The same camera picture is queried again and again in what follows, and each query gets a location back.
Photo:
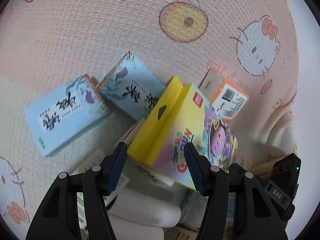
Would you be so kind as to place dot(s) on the brown cardboard box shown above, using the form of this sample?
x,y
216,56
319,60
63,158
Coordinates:
x,y
265,169

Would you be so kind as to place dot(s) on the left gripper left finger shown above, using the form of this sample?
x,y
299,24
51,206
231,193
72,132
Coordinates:
x,y
112,166

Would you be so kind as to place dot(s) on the light blue tea box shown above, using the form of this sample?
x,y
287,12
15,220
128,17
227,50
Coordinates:
x,y
132,87
59,116

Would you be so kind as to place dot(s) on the orange tissue pack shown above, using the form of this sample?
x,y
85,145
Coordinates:
x,y
226,97

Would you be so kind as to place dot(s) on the yellow crayon box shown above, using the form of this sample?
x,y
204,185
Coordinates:
x,y
182,115

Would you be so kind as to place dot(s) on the white paper roll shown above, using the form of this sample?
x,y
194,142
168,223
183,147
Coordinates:
x,y
125,229
141,208

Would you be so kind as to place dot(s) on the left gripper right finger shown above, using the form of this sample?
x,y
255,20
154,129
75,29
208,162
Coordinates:
x,y
200,169

